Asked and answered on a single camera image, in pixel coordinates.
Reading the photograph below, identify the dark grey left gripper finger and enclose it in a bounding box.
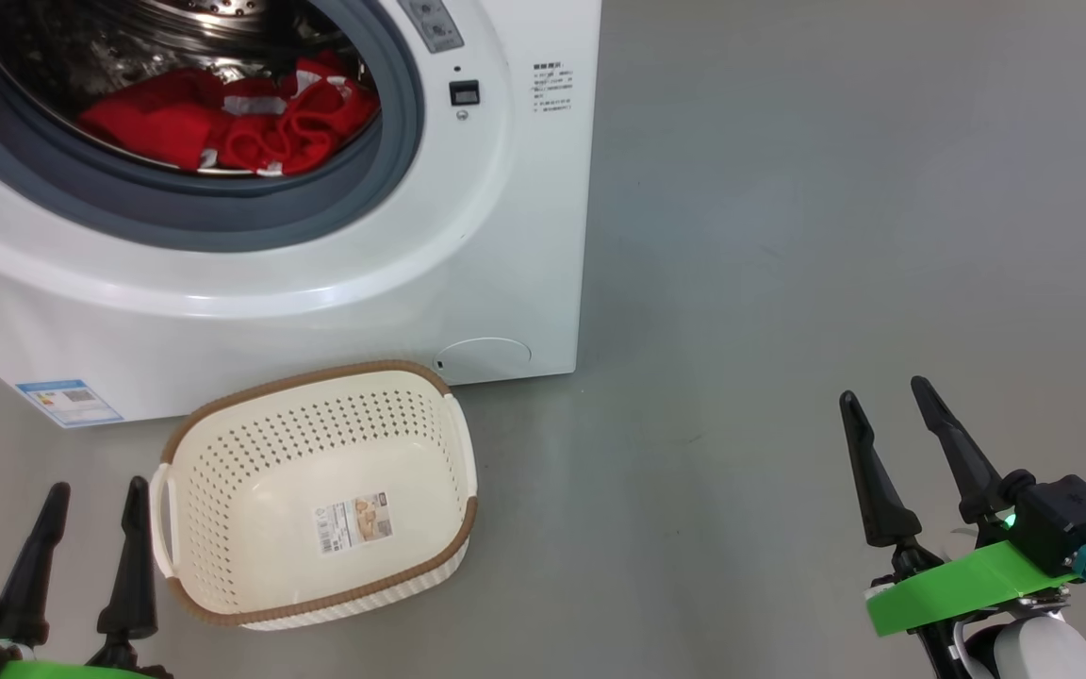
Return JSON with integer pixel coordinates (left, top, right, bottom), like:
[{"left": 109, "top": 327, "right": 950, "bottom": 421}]
[
  {"left": 96, "top": 476, "right": 159, "bottom": 652},
  {"left": 0, "top": 482, "right": 72, "bottom": 647}
]

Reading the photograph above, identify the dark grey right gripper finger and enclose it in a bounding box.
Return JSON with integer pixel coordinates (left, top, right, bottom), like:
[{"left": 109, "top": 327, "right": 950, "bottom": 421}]
[
  {"left": 911, "top": 375, "right": 1006, "bottom": 524},
  {"left": 839, "top": 390, "right": 923, "bottom": 550}
]

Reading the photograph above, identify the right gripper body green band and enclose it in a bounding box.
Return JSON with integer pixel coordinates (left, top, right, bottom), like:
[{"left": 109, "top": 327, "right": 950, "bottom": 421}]
[{"left": 865, "top": 538, "right": 1077, "bottom": 679}]

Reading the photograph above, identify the red cloth garment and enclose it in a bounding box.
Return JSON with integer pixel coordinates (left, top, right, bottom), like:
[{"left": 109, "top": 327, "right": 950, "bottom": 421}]
[{"left": 77, "top": 52, "right": 381, "bottom": 177}]

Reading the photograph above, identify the cream perforated laundry basket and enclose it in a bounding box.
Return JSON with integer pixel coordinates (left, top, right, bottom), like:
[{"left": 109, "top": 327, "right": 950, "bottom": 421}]
[{"left": 149, "top": 359, "right": 479, "bottom": 631}]

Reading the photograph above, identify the grey rubber door gasket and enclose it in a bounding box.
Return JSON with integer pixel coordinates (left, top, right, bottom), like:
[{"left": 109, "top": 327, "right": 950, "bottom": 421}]
[{"left": 0, "top": 0, "right": 426, "bottom": 253}]

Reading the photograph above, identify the white front-load washing machine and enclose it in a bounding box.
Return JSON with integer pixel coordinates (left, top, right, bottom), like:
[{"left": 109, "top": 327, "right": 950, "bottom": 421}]
[{"left": 0, "top": 0, "right": 602, "bottom": 430}]

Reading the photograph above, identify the stainless steel washing machine drum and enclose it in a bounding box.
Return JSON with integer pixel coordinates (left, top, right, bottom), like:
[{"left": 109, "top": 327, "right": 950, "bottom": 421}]
[{"left": 0, "top": 0, "right": 382, "bottom": 176}]

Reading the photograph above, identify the blue energy label sticker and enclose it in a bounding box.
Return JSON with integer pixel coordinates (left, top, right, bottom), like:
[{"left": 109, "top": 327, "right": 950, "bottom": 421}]
[{"left": 16, "top": 379, "right": 124, "bottom": 428}]

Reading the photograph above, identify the paper product label sticker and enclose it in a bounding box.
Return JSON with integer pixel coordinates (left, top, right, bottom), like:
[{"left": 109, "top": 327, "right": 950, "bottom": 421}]
[{"left": 317, "top": 492, "right": 394, "bottom": 556}]

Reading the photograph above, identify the round drain filter cover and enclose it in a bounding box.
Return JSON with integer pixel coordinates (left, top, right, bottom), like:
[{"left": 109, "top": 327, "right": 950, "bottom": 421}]
[{"left": 434, "top": 338, "right": 533, "bottom": 384}]

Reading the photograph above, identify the grey warning pictogram sticker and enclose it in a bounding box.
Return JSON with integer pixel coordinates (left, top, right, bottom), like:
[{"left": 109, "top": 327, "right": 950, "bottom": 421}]
[{"left": 399, "top": 0, "right": 465, "bottom": 54}]

